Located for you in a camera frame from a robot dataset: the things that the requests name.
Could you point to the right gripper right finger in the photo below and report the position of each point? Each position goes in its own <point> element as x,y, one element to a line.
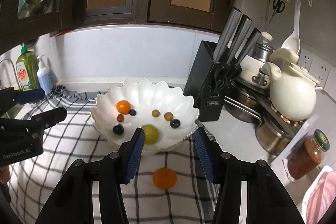
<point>223,169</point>

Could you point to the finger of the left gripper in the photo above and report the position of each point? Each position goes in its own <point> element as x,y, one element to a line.
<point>47,119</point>
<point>22,97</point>

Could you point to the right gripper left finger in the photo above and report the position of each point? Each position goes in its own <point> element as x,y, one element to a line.
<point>119,167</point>

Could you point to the dark purple plum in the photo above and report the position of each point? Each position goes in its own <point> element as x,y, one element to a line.
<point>118,129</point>

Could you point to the large orange tangerine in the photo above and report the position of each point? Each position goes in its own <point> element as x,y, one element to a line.
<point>164,178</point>

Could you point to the green apple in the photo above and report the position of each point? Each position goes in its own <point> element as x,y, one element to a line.
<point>151,133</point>

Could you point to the red oblong date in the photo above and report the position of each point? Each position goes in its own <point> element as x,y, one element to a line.
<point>120,118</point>

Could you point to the dark round plum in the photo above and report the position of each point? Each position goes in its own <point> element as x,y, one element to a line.
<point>132,112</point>

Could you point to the smaller orange tangerine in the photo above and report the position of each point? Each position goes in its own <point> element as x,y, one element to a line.
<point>123,107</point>

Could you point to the brownish small fruit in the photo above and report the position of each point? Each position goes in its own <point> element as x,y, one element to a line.
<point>168,116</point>

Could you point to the dark plum gripper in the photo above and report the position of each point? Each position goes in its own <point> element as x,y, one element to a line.
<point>175,123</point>

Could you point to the person's left hand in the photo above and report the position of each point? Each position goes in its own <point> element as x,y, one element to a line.
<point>4,174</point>

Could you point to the white blue pump bottle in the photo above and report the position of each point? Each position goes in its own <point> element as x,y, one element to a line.
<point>43,75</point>

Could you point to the green dish soap bottle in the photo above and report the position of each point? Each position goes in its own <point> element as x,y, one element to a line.
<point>27,67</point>

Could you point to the stainless steel pot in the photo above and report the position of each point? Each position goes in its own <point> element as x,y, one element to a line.
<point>271,136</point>

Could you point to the white scalloped ceramic bowl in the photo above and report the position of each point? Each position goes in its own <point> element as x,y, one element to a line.
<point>145,97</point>

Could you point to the glass jar brown sauce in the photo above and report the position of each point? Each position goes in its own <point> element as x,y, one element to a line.
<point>309,155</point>

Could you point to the black knife block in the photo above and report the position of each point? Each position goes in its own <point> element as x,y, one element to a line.
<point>216,65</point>

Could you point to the white enamel pot with lid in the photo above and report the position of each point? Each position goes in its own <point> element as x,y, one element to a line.
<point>254,60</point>

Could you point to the white pink colander basket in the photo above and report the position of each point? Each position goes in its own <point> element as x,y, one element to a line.
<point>319,197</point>

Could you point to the cream ceramic pot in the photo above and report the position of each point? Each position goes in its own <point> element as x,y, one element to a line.
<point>293,90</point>

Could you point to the white ladle spoon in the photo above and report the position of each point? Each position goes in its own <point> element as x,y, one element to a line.
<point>292,42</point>

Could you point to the black scissors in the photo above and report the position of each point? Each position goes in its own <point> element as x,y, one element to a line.
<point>278,7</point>

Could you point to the white photo frame stand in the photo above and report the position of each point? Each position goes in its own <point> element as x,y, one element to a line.
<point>297,140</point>

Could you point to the white wall power outlet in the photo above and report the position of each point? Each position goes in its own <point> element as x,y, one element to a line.
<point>320,69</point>

